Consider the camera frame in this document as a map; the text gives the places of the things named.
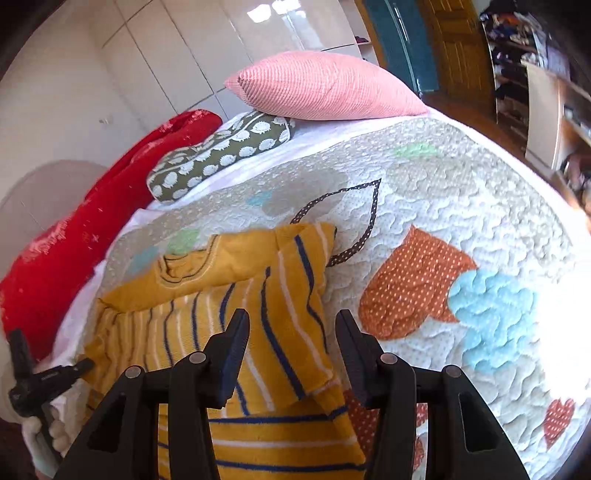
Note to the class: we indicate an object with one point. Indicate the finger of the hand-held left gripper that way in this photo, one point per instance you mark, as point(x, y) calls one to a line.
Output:
point(76, 368)
point(18, 350)

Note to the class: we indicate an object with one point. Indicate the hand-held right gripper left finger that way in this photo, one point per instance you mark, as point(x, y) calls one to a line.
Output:
point(232, 364)

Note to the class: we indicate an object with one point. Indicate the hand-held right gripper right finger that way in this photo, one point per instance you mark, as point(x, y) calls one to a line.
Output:
point(354, 367)

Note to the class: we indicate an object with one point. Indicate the yellow striped baby garment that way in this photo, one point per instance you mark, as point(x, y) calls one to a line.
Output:
point(277, 314)

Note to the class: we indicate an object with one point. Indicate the shelf rack with clothes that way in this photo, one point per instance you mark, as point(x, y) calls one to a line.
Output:
point(512, 55)

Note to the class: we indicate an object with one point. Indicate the red floral duvet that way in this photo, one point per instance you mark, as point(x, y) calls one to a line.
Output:
point(69, 258)

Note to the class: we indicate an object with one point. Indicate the round white headboard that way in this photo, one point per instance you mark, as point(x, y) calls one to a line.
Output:
point(41, 198)

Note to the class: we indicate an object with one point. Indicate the heart patterned quilt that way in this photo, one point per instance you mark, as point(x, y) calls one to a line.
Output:
point(438, 207)

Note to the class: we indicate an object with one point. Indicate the green patterned pillow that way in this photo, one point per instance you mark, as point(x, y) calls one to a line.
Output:
point(221, 154)

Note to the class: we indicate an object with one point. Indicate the pink ribbed pillow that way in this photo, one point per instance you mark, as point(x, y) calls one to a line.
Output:
point(323, 85)

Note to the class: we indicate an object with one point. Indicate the white cabinet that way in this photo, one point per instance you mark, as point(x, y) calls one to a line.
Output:
point(545, 115)

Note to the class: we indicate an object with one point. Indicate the glossy white wardrobe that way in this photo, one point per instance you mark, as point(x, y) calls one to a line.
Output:
point(231, 41)

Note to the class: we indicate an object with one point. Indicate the teal glass door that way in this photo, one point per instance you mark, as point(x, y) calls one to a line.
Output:
point(401, 41)

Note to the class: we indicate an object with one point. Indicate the wooden door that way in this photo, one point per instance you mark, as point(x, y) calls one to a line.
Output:
point(457, 46)

